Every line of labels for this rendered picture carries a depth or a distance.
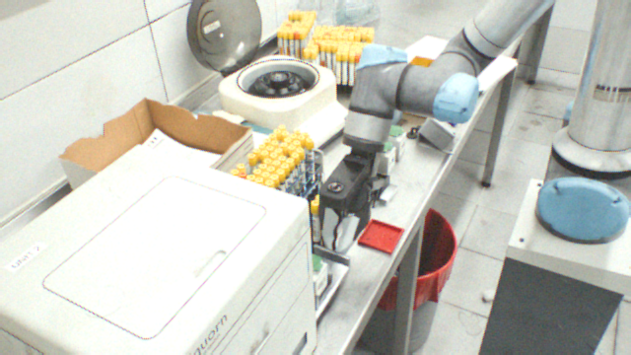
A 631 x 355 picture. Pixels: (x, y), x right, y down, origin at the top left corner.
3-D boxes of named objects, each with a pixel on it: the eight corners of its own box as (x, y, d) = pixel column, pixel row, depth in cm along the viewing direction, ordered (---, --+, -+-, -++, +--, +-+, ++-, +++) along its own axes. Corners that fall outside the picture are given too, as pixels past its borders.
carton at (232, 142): (188, 262, 95) (172, 198, 85) (78, 215, 106) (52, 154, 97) (262, 184, 111) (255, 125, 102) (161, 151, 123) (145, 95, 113)
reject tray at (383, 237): (390, 254, 94) (391, 251, 94) (357, 243, 97) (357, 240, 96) (404, 231, 99) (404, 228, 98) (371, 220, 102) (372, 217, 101)
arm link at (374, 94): (405, 48, 78) (354, 38, 82) (388, 119, 80) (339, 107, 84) (419, 54, 85) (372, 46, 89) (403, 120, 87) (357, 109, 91)
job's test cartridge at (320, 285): (315, 305, 81) (315, 278, 77) (290, 294, 83) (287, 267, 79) (327, 287, 84) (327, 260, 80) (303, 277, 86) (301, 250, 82)
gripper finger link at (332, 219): (344, 254, 94) (355, 205, 92) (330, 262, 88) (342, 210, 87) (328, 248, 95) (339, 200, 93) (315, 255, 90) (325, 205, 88)
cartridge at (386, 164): (386, 178, 112) (388, 153, 108) (367, 173, 114) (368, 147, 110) (393, 168, 115) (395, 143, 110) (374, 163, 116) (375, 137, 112)
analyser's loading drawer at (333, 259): (289, 370, 75) (286, 348, 72) (250, 351, 77) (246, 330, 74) (350, 272, 89) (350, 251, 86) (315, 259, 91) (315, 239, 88)
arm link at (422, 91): (490, 58, 81) (422, 46, 85) (468, 90, 73) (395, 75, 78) (482, 103, 86) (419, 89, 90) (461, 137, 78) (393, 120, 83)
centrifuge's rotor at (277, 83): (284, 125, 120) (282, 98, 116) (236, 106, 128) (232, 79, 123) (323, 97, 129) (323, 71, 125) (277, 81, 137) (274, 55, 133)
